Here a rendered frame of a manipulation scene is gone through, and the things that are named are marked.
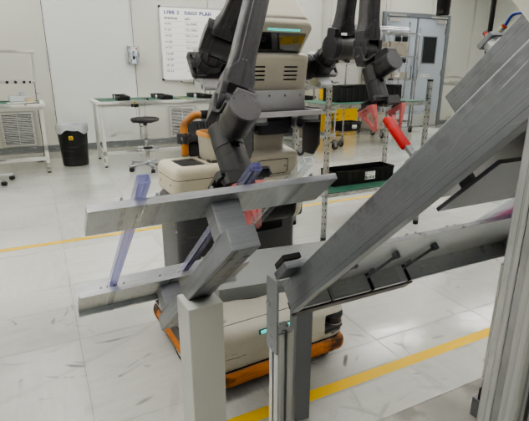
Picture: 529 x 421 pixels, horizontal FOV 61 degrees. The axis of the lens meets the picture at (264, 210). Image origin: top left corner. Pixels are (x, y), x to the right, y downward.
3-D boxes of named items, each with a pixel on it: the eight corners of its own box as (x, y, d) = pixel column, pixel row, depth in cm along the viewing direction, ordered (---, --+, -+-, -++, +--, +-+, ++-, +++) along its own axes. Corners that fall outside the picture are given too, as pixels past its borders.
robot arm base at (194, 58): (221, 55, 145) (185, 54, 139) (229, 38, 138) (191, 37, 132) (228, 78, 142) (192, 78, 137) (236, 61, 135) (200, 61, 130)
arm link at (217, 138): (230, 131, 87) (202, 132, 84) (242, 109, 82) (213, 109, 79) (240, 162, 85) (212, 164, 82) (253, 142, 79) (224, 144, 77)
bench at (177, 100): (95, 158, 621) (89, 98, 597) (218, 148, 697) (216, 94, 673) (103, 168, 557) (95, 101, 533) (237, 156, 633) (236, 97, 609)
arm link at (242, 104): (251, 114, 90) (210, 99, 87) (275, 75, 80) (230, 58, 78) (245, 163, 84) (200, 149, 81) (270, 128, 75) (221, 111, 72)
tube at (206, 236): (172, 285, 97) (170, 281, 98) (178, 284, 98) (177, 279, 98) (252, 170, 55) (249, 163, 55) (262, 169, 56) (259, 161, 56)
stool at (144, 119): (124, 167, 562) (119, 116, 543) (165, 164, 584) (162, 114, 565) (132, 175, 520) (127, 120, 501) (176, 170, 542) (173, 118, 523)
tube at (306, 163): (206, 277, 101) (206, 272, 101) (212, 276, 102) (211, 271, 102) (305, 164, 59) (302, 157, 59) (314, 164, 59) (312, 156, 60)
